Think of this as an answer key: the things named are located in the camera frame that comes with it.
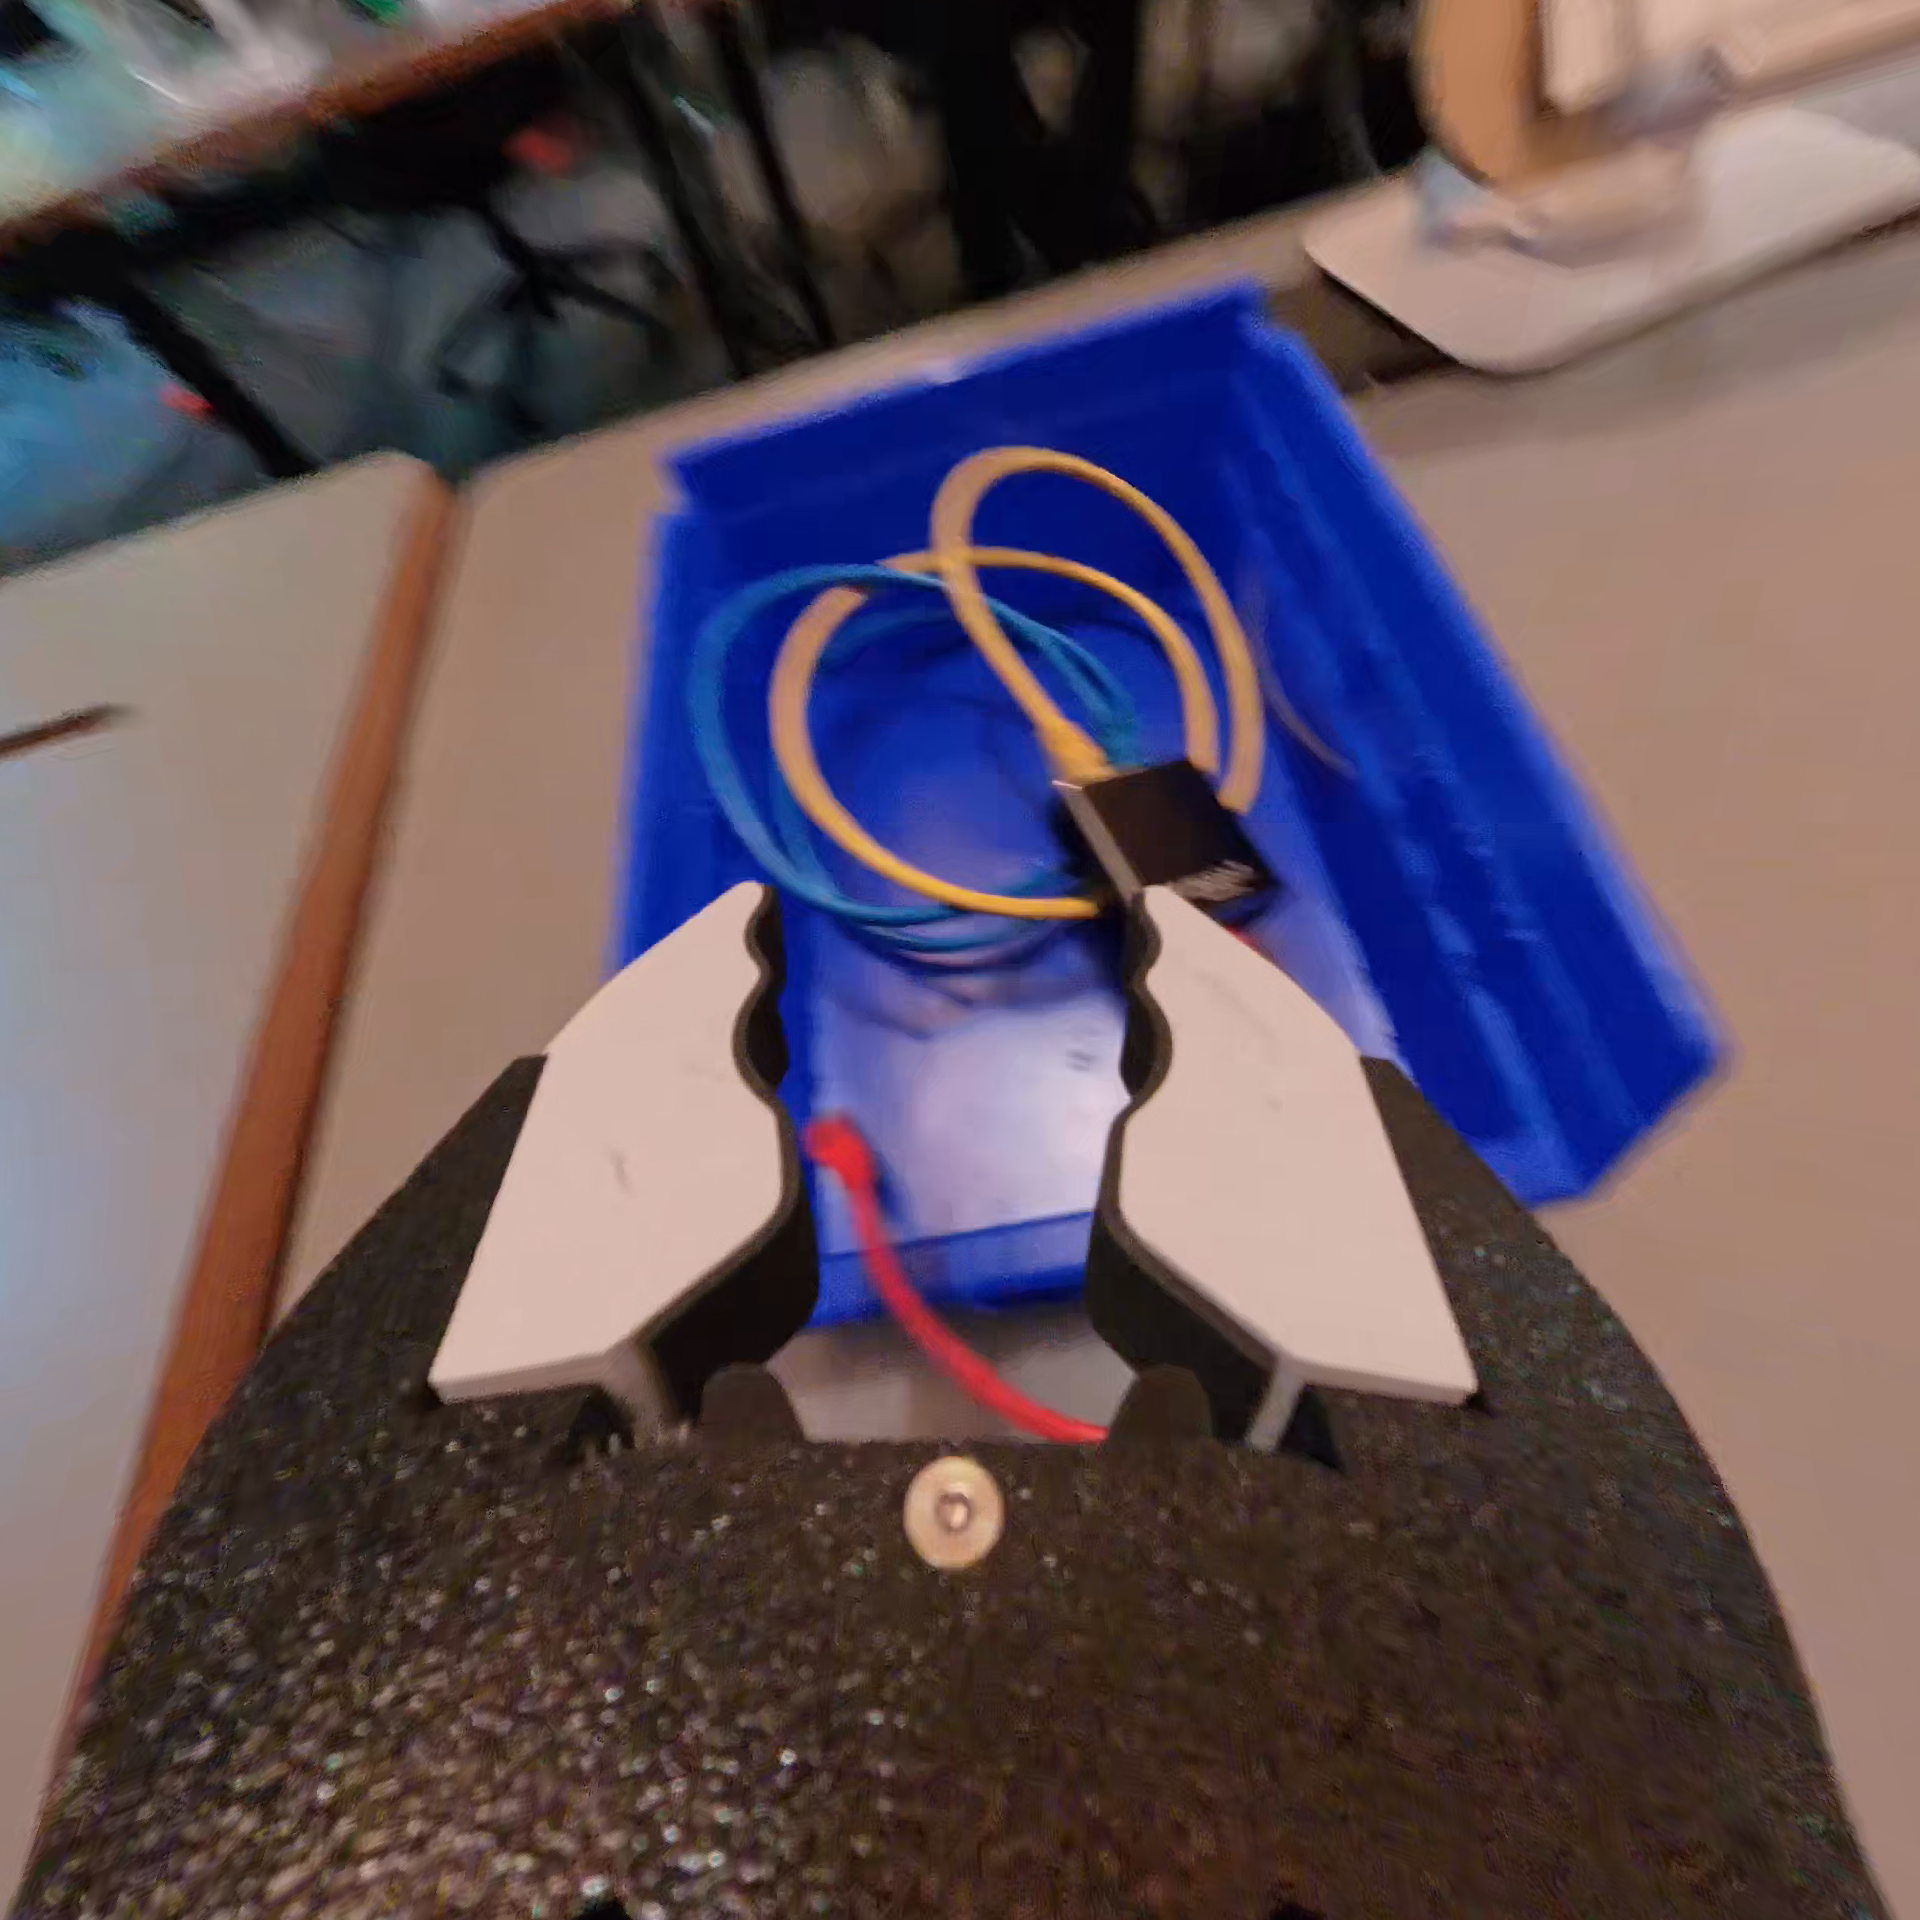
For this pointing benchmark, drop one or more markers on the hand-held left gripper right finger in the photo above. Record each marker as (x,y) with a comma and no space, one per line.
(1274,1187)

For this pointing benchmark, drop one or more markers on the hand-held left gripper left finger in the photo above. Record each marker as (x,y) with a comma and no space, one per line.
(633,1199)

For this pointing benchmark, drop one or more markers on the black network adapter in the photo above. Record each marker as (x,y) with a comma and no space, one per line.
(1163,833)

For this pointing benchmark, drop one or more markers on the blue plastic bin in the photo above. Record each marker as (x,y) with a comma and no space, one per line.
(1426,823)

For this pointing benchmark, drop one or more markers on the grey desk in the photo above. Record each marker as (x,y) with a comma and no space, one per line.
(151,900)
(1649,749)

